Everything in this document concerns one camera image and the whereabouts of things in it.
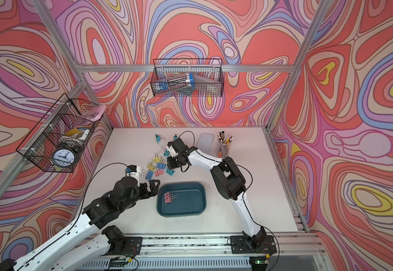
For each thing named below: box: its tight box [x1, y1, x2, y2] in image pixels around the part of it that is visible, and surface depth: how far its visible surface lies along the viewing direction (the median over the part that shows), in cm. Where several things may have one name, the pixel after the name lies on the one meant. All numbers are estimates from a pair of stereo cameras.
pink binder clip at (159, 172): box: [154, 168, 165, 177], surface depth 98 cm
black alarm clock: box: [51, 142, 80, 169], surface depth 69 cm
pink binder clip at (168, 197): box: [164, 191, 178, 204], surface depth 88 cm
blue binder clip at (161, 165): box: [156, 162, 167, 170], surface depth 101 cm
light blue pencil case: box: [195, 132, 215, 155], surface depth 114 cm
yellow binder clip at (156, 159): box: [152, 151, 162, 164], surface depth 103 cm
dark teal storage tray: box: [156, 181, 207, 218], surface depth 88 cm
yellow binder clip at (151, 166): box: [146, 159, 156, 172], surface depth 100 cm
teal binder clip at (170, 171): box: [165, 167, 176, 177], surface depth 97 cm
